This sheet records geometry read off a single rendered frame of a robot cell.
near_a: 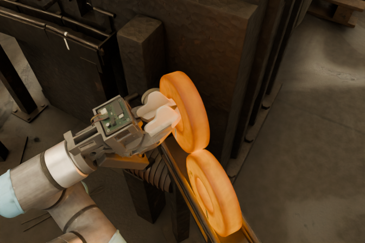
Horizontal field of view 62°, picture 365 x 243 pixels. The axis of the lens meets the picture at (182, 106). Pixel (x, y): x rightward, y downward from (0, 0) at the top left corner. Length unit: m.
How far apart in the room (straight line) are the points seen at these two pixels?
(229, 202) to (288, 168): 0.99
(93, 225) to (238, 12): 0.51
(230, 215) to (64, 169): 0.28
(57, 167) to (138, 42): 0.34
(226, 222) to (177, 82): 0.24
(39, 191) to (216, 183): 0.29
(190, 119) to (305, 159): 1.09
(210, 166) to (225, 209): 0.07
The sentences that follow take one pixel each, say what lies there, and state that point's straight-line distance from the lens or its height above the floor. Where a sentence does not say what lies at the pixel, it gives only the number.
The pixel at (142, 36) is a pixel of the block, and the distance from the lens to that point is 0.73.
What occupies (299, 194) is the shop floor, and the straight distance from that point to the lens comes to 1.44.
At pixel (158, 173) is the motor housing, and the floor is 0.51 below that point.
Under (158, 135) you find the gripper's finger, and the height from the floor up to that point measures 0.80.
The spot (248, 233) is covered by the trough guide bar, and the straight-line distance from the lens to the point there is 0.58.
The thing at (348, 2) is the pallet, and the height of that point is 0.14.
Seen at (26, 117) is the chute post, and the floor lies 0.01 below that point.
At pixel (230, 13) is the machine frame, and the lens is 0.68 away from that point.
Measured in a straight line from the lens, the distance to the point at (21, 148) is 1.63.
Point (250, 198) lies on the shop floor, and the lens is 1.38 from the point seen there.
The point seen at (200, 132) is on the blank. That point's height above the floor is 0.82.
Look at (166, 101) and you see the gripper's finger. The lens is 0.55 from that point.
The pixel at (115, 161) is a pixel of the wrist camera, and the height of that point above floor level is 0.76.
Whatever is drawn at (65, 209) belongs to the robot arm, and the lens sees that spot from 0.63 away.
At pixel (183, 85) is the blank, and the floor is 0.87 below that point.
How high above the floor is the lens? 1.25
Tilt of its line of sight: 51 degrees down
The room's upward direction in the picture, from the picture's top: straight up
